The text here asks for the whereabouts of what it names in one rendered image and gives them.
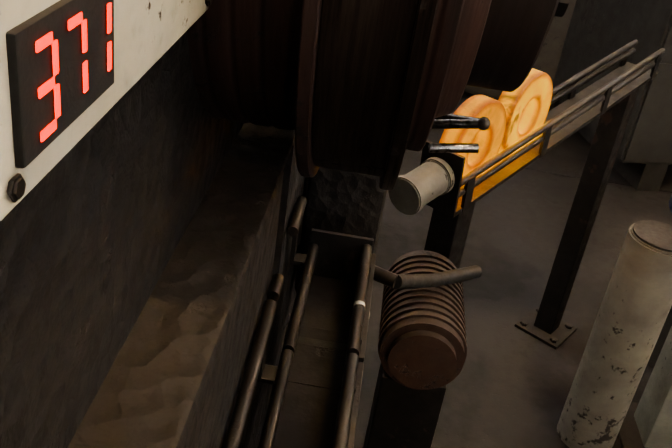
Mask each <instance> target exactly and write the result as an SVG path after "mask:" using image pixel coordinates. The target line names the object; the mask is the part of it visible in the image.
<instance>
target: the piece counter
mask: <svg viewBox="0 0 672 448"><path fill-rule="evenodd" d="M67 22H68V31H70V30H72V29H73V28H75V27H76V26H77V25H79V24H80V23H81V28H82V53H85V52H86V51H87V50H88V44H87V19H85V20H83V12H80V13H78V14H77V15H75V16H73V17H72V18H70V19H69V20H68V21H67ZM110 32H112V2H109V3H108V4H107V34H109V33H110ZM51 43H52V63H53V76H56V75H57V74H58V73H59V51H58V39H56V40H54V41H53V32H52V31H51V32H49V33H48V34H46V35H45V36H43V37H42V38H40V39H39V40H37V41H36V42H35V51H36V53H38V52H40V51H41V50H43V49H44V48H46V47H47V46H49V45H50V44H51ZM82 68H83V93H86V92H87V91H88V61H87V60H86V61H85V62H83V63H82ZM111 69H112V41H109V42H108V43H107V71H110V70H111ZM53 88H54V108H55V118H56V119H57V118H58V117H59V116H60V115H61V100H60V83H58V84H56V85H55V77H52V78H50V79H49V80H48V81H46V82H45V83H44V84H43V85H41V86H40V87H39V88H38V99H41V98H42V97H43V96H44V95H46V94H47V93H48V92H49V91H51V90H52V89H53ZM56 119H54V120H53V121H52V122H51V123H50V124H49V125H48V126H46V127H45V128H44V129H43V130H42V131H41V132H40V142H43V141H44V140H45V139H46V138H48V137H49V136H50V135H51V134H52V133H53V132H54V131H55V130H56V129H57V120H56Z"/></svg>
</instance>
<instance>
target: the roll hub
mask: <svg viewBox="0 0 672 448"><path fill-rule="evenodd" d="M558 3H559V0H492V1H491V5H490V9H489V13H488V17H487V20H486V24H485V28H484V31H483V35H482V38H481V42H480V45H479V48H478V52H477V55H476V58H475V61H474V65H473V68H472V71H471V74H470V76H469V79H468V82H467V85H469V86H476V87H482V88H488V89H494V90H500V91H506V92H512V91H514V90H516V89H517V88H519V87H520V86H521V85H522V83H523V82H524V81H525V79H526V78H527V76H528V75H529V73H530V71H531V69H532V68H533V66H534V64H535V62H536V60H537V58H538V55H539V53H540V51H541V49H542V46H543V44H544V41H545V39H546V36H547V34H548V31H549V29H550V26H551V23H552V21H553V18H554V15H555V12H556V9H557V6H558Z"/></svg>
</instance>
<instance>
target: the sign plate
mask: <svg viewBox="0 0 672 448"><path fill-rule="evenodd" d="M109 2H112V32H110V33H109V34H107V4H108V3H109ZM211 4H212V0H0V221H2V220H3V219H4V217H5V216H6V215H7V214H8V213H9V212H10V211H11V210H12V209H13V208H14V207H15V206H16V205H17V204H18V203H19V202H20V201H21V200H22V199H23V198H24V197H25V196H26V195H27V194H28V193H29V192H30V191H31V190H32V189H33V188H34V187H35V186H36V185H37V184H38V183H39V182H40V181H41V180H42V179H43V178H44V176H45V175H46V174H47V173H48V172H49V171H50V170H51V169H52V168H53V167H54V166H55V165H56V164H57V163H58V162H59V161H60V160H61V159H62V158H63V157H64V156H65V155H66V154H67V153H68V152H69V151H70V150H71V149H72V148H73V147H74V146H75V145H76V144H77V143H78V142H79V141H80V140H81V139H82V138H83V137H84V135H85V134H86V133H87V132H88V131H89V130H90V129H91V128H92V127H93V126H94V125H95V124H96V123H97V122H98V121H99V120H100V119H101V118H102V117H103V116H104V115H105V114H106V113H107V112H108V111H109V110H110V109H111V108H112V107H113V106H114V105H115V104H116V103H117V102H118V101H119V100H120V99H121V98H122V97H123V96H124V94H125V93H126V92H127V91H128V90H129V89H130V88H131V87H132V86H133V85H134V84H135V83H136V82H137V81H138V80H139V79H140V78H141V77H142V76H143V75H144V74H145V73H146V72H147V71H148V70H149V69H150V68H151V67H152V66H153V65H154V64H155V63H156V62H157V61H158V60H159V59H160V58H161V57H162V56H163V55H164V54H165V52H166V51H167V50H168V49H169V48H170V47H171V46H172V45H173V44H174V43H175V42H176V41H177V40H178V39H179V38H180V37H181V36H182V35H183V34H184V33H185V32H186V31H187V30H188V29H189V28H190V27H191V26H192V25H193V24H194V23H195V22H196V21H197V20H198V19H199V18H200V17H201V16H202V15H203V14H204V13H205V11H206V10H207V9H208V7H209V6H210V5H211ZM80 12H83V20H85V19H87V44H88V50H87V51H86V52H85V53H82V28H81V23H80V24H79V25H77V26H76V27H75V28H73V29H72V30H70V31H68V22H67V21H68V20H69V19H70V18H72V17H73V16H75V15H77V14H78V13H80ZM51 31H52V32H53V41H54V40H56V39H58V51H59V73H58V74H57V75H56V76H53V63H52V43H51V44H50V45H49V46H47V47H46V48H44V49H43V50H41V51H40V52H38V53H36V51H35V42H36V41H37V40H39V39H40V38H42V37H43V36H45V35H46V34H48V33H49V32H51ZM109 41H112V69H111V70H110V71H107V43H108V42H109ZM86 60H87V61H88V91H87V92H86V93H83V68H82V63H83V62H85V61H86ZM52 77H55V85H56V84H58V83H60V100H61V115H60V116H59V117H58V118H57V119H56V118H55V108H54V88H53V89H52V90H51V91H49V92H48V93H47V94H46V95H44V96H43V97H42V98H41V99H38V88H39V87H40V86H41V85H43V84H44V83H45V82H46V81H48V80H49V79H50V78H52ZM54 119H56V120H57V129H56V130H55V131H54V132H53V133H52V134H51V135H50V136H49V137H48V138H46V139H45V140H44V141H43V142H40V132H41V131H42V130H43V129H44V128H45V127H46V126H48V125H49V124H50V123H51V122H52V121H53V120H54Z"/></svg>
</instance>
